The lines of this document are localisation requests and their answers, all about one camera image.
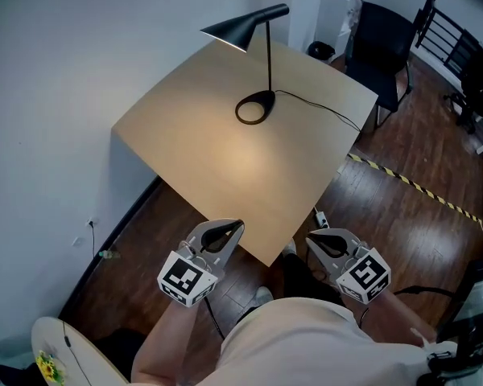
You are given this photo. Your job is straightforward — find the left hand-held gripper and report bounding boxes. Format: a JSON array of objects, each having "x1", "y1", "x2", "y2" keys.
[{"x1": 157, "y1": 218, "x2": 246, "y2": 307}]

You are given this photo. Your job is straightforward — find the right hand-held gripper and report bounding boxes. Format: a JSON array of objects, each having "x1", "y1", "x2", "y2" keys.
[{"x1": 305, "y1": 228, "x2": 392, "y2": 306}]

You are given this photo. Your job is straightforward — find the black desk lamp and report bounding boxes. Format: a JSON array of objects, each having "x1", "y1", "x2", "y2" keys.
[{"x1": 200, "y1": 2, "x2": 290, "y2": 126}]

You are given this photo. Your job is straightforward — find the person's left forearm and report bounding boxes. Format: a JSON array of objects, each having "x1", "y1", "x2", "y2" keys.
[{"x1": 130, "y1": 302, "x2": 226, "y2": 385}]

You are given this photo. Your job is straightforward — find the person's right forearm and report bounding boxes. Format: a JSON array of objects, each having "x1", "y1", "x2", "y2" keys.
[{"x1": 365, "y1": 291, "x2": 438, "y2": 347}]

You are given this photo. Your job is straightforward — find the person's black trousers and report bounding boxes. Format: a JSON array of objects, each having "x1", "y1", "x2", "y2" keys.
[{"x1": 235, "y1": 251, "x2": 341, "y2": 325}]

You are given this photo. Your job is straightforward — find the light wooden square table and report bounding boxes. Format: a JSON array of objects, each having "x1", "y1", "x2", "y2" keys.
[{"x1": 111, "y1": 34, "x2": 379, "y2": 268}]

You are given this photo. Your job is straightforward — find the person's beige shirt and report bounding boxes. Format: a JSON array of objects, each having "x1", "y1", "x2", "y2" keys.
[{"x1": 195, "y1": 298, "x2": 483, "y2": 386}]

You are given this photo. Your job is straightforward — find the yellow black striped floor tape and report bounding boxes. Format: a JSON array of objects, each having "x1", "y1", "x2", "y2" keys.
[{"x1": 348, "y1": 153, "x2": 483, "y2": 224}]

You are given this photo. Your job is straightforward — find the black stool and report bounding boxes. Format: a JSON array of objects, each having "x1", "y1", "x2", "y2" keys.
[{"x1": 92, "y1": 327, "x2": 148, "y2": 374}]

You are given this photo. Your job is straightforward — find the black equipment stand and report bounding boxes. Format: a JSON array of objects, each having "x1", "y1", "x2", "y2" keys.
[{"x1": 436, "y1": 255, "x2": 483, "y2": 346}]

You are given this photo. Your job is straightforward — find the black white harness device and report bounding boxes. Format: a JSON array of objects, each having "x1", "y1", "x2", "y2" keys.
[{"x1": 416, "y1": 339, "x2": 483, "y2": 386}]

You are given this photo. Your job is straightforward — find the black mesh visitor chair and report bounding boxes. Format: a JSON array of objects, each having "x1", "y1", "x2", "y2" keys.
[{"x1": 343, "y1": 1, "x2": 418, "y2": 130}]

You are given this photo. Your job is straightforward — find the black waste bin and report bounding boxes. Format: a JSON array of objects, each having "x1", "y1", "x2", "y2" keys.
[{"x1": 308, "y1": 40, "x2": 336, "y2": 65}]

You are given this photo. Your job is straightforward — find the yellow flower bunch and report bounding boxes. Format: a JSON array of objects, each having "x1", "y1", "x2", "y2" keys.
[{"x1": 35, "y1": 350, "x2": 65, "y2": 382}]

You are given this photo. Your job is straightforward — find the black swivel office chair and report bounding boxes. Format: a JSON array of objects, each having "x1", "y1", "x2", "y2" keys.
[{"x1": 442, "y1": 38, "x2": 483, "y2": 135}]

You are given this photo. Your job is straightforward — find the white cabinet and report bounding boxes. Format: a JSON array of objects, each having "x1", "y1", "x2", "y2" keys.
[{"x1": 316, "y1": 0, "x2": 363, "y2": 54}]

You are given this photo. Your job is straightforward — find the black metal railing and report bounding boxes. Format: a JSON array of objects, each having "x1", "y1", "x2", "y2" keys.
[{"x1": 414, "y1": 0, "x2": 483, "y2": 92}]

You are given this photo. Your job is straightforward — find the black chair base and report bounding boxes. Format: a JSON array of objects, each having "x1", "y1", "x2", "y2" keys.
[{"x1": 0, "y1": 362, "x2": 45, "y2": 386}]

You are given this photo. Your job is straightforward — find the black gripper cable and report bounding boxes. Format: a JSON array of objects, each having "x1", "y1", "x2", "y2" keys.
[{"x1": 357, "y1": 285, "x2": 456, "y2": 329}]

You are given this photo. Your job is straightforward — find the thin black wall cable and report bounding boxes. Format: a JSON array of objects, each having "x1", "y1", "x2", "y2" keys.
[{"x1": 62, "y1": 221, "x2": 96, "y2": 386}]

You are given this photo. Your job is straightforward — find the black lamp cable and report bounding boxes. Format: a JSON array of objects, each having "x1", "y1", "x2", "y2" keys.
[{"x1": 274, "y1": 89, "x2": 363, "y2": 133}]

